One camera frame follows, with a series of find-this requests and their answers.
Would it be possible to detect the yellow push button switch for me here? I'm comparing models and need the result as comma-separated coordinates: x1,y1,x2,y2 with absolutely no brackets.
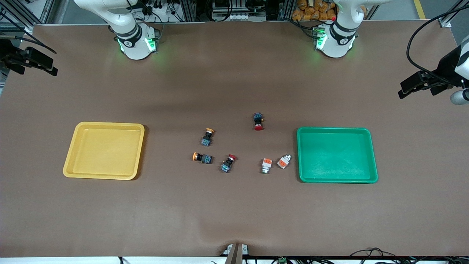
201,128,215,147
192,151,213,165

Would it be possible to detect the green plastic tray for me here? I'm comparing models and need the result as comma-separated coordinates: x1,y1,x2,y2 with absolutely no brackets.
297,127,378,184

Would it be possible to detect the yellow plastic tray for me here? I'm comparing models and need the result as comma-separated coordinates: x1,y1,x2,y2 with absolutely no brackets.
63,122,145,180

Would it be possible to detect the pile of orange objects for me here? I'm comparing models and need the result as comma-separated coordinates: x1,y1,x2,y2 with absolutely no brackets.
292,0,337,21

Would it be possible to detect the white power strip with plugs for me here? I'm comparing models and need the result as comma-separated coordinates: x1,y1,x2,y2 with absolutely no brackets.
146,3,173,22

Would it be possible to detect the brown table mat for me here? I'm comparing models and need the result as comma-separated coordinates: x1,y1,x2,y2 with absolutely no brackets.
0,20,469,258

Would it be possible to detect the metal table edge clamp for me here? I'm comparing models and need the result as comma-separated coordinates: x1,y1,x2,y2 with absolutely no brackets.
224,243,250,264

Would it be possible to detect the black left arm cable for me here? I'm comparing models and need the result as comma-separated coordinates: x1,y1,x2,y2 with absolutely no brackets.
406,3,469,81

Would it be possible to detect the aluminium frame post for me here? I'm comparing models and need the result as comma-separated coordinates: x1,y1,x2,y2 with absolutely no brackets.
0,0,55,27
438,0,469,28

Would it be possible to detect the black cable bundle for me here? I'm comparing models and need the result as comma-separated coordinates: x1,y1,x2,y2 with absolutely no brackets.
350,247,469,264

